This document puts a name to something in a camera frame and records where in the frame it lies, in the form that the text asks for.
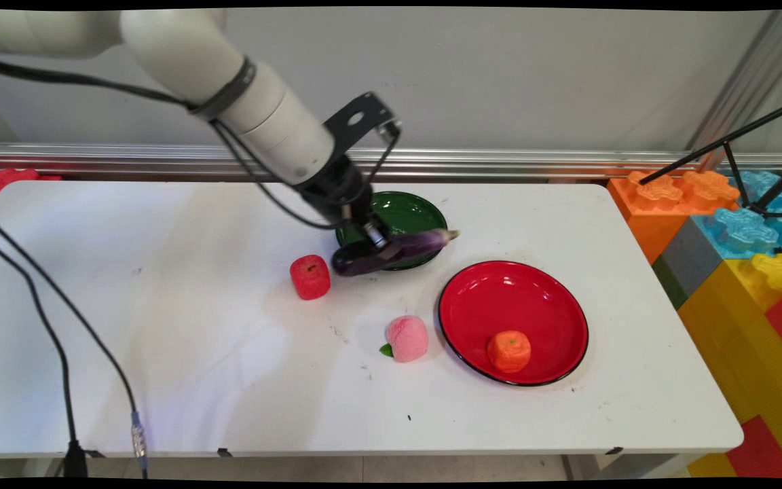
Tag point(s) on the purple toy eggplant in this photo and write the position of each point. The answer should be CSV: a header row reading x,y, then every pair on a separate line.
x,y
418,244

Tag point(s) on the big orange building block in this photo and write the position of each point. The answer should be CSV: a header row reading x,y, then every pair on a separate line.
x,y
662,204

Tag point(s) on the slanted aluminium post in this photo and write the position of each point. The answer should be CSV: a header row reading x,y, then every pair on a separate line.
x,y
751,81

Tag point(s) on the red plate with black rim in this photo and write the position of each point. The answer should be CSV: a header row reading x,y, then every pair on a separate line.
x,y
513,319

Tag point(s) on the horizontal aluminium rail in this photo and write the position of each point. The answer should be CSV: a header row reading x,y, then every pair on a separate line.
x,y
533,163

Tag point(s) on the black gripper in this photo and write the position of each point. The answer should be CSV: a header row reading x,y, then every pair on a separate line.
x,y
337,190

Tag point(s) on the black wrist camera mount bracket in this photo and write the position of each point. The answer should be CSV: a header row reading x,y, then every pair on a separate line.
x,y
360,119

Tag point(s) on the red toy apple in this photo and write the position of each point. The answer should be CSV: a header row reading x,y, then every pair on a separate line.
x,y
310,277

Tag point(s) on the big yellow building block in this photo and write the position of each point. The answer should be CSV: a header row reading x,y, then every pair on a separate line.
x,y
744,339

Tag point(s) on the big blue building block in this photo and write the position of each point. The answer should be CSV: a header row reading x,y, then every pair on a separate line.
x,y
744,231

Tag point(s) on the dark green plate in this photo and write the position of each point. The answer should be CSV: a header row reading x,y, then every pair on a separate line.
x,y
411,214

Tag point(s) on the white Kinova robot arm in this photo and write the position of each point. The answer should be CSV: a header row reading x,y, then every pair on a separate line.
x,y
228,88

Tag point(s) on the orange toy tangerine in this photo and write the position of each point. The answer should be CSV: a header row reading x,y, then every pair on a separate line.
x,y
509,351

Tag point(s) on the black tripod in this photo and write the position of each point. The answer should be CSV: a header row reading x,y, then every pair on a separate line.
x,y
737,139

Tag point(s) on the pink toy peach with leaf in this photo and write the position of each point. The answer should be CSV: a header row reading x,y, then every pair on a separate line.
x,y
407,338

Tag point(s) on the big grey building block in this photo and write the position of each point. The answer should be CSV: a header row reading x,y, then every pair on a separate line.
x,y
693,261

